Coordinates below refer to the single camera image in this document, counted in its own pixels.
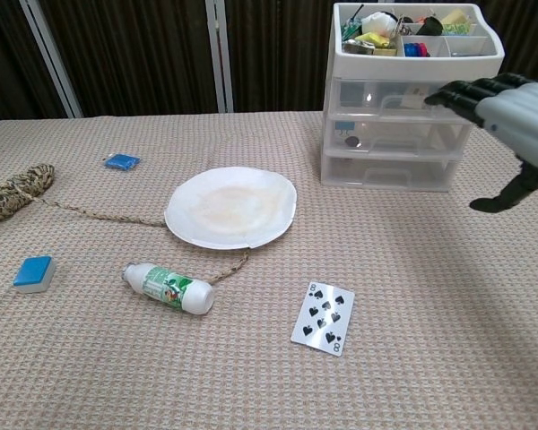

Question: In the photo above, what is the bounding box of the black grey right robot hand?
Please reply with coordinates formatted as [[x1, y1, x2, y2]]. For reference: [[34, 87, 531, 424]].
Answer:
[[423, 66, 538, 215]]

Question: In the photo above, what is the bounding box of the clear plastic box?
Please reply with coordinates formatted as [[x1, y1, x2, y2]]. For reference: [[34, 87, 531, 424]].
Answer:
[[334, 78, 476, 120]]

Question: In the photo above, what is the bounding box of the yellow sponge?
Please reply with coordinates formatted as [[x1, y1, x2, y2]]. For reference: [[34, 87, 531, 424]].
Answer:
[[441, 8, 472, 24]]

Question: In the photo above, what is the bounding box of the shiny foil wrapped item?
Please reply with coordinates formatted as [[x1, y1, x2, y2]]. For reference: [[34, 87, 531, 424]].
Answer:
[[343, 39, 377, 56]]

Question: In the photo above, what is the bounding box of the eight of spades card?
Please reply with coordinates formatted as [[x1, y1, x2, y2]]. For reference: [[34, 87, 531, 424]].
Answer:
[[290, 280, 357, 358]]

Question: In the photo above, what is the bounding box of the white paper plate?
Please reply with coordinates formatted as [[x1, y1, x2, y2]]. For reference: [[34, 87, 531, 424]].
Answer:
[[163, 166, 299, 251]]

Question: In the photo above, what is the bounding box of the white bottle green label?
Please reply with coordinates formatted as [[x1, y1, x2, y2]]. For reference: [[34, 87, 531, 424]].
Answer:
[[121, 262, 215, 315]]

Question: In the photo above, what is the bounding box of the beige woven tablecloth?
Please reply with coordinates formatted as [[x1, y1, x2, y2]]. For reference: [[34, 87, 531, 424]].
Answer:
[[0, 106, 538, 430]]

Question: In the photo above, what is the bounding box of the black pleated curtain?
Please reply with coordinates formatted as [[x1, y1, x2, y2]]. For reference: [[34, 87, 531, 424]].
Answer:
[[0, 0, 538, 126]]

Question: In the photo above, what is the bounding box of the blue plastic packet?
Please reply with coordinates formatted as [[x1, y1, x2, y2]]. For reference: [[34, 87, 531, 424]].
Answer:
[[102, 152, 142, 171]]

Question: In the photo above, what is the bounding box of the blue white mahjong tile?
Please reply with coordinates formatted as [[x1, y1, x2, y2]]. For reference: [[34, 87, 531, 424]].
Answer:
[[11, 254, 57, 295]]

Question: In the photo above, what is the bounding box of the white plastic drawer unit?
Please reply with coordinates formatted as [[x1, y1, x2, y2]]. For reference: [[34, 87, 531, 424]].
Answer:
[[320, 2, 507, 193]]

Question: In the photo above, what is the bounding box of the white metal frame post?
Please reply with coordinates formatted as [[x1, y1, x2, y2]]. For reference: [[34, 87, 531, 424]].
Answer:
[[20, 0, 84, 118], [204, 0, 235, 113]]

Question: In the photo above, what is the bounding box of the braided straw rope bundle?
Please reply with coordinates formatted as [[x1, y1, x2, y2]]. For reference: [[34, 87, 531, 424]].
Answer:
[[0, 163, 252, 287]]

